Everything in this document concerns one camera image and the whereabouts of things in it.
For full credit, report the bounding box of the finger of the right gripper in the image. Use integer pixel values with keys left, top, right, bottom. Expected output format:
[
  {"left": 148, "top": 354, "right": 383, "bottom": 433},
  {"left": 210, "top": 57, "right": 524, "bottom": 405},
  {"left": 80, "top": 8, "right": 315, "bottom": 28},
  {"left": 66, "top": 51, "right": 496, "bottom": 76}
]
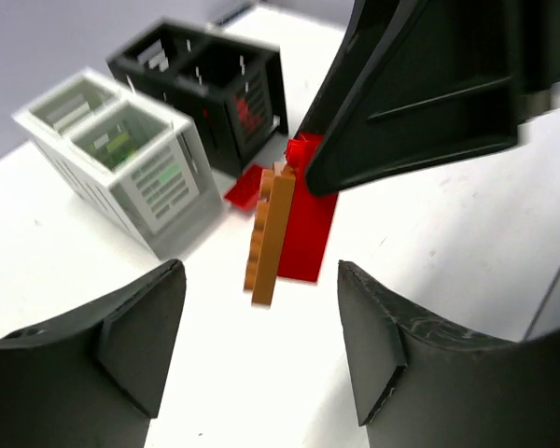
[{"left": 300, "top": 0, "right": 560, "bottom": 197}]

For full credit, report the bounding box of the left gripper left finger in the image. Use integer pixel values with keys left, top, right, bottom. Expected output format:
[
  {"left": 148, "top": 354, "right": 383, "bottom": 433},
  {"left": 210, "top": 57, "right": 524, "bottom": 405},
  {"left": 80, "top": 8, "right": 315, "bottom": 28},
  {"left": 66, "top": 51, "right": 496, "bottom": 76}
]
[{"left": 0, "top": 259, "right": 187, "bottom": 447}]

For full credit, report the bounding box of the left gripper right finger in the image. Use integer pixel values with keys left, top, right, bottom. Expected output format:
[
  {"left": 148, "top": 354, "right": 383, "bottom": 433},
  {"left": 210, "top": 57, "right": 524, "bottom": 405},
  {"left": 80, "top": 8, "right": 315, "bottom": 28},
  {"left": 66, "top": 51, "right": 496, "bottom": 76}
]
[{"left": 337, "top": 261, "right": 560, "bottom": 447}]

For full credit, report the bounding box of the small red lego piece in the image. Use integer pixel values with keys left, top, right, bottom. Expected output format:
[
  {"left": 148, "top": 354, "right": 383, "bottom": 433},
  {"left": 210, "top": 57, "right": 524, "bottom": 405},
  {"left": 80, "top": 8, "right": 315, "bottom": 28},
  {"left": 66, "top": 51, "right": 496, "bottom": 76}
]
[{"left": 277, "top": 133, "right": 338, "bottom": 283}]

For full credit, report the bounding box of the lime green small lego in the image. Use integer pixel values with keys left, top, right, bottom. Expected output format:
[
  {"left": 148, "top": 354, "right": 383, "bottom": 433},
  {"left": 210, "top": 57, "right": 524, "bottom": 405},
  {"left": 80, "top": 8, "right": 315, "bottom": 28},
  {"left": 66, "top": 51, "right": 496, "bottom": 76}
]
[{"left": 88, "top": 132, "right": 138, "bottom": 169}]

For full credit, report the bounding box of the red flower lego piece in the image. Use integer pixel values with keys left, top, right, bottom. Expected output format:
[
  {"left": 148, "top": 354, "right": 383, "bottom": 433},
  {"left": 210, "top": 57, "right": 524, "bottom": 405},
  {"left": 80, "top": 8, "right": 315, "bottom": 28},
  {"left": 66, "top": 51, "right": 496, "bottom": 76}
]
[{"left": 233, "top": 95, "right": 266, "bottom": 141}]

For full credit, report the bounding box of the black slotted container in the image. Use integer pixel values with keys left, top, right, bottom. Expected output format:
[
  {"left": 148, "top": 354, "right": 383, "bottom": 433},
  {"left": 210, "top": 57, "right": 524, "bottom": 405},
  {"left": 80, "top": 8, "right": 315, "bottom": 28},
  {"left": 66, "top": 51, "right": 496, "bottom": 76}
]
[{"left": 106, "top": 19, "right": 288, "bottom": 177}]

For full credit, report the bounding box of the orange flat lego brick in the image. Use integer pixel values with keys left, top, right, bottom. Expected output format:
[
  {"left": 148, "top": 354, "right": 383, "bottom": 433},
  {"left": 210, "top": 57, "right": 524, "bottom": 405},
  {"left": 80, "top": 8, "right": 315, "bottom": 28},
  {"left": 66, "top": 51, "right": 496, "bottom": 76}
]
[{"left": 244, "top": 161, "right": 296, "bottom": 307}]

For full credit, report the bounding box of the red lego brick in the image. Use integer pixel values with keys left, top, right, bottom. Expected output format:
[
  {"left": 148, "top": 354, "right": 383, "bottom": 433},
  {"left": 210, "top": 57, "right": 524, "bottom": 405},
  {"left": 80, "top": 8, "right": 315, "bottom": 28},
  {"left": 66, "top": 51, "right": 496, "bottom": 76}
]
[{"left": 224, "top": 164, "right": 263, "bottom": 214}]

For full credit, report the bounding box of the white slotted container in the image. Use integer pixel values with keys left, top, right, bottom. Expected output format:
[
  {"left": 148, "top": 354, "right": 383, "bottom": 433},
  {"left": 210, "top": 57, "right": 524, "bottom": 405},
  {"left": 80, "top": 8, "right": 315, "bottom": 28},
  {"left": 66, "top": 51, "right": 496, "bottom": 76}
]
[{"left": 12, "top": 68, "right": 223, "bottom": 259}]

